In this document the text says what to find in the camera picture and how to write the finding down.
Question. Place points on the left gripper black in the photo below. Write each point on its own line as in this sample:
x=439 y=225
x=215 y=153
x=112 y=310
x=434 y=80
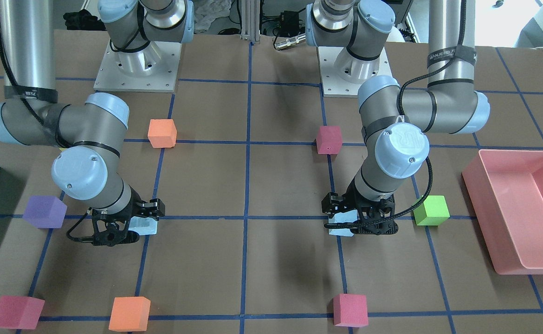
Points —
x=332 y=203

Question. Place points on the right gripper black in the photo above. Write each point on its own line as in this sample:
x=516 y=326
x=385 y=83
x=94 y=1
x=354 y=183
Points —
x=151 y=208

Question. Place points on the light blue block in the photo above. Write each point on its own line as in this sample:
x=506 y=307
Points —
x=143 y=226
x=343 y=218

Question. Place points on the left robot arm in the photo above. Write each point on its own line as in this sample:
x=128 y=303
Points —
x=397 y=176

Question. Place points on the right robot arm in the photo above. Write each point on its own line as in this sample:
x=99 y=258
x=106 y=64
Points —
x=91 y=135

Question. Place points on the purple block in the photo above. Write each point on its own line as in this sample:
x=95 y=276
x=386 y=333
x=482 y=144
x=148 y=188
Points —
x=45 y=211

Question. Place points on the green block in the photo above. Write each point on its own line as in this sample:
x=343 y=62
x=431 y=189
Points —
x=432 y=212

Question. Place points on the pink block front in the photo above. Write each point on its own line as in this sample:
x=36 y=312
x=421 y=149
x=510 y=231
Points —
x=20 y=312
x=350 y=310

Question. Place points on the pink block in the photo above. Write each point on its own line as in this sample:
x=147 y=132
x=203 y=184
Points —
x=350 y=310
x=329 y=140
x=20 y=312

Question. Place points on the orange block front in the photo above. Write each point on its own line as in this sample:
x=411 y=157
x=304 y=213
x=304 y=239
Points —
x=130 y=314

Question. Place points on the orange block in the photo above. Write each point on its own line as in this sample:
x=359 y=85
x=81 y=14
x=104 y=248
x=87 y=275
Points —
x=130 y=314
x=162 y=133

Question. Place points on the pink block back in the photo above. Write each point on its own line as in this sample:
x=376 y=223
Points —
x=329 y=140

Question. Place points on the orange block back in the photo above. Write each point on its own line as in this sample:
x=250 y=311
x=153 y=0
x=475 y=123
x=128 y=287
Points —
x=162 y=133

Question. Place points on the pink tray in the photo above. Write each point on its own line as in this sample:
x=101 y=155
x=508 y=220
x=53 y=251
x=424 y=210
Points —
x=506 y=191

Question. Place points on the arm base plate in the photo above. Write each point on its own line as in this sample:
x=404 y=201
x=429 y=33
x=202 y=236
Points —
x=342 y=74
x=153 y=69

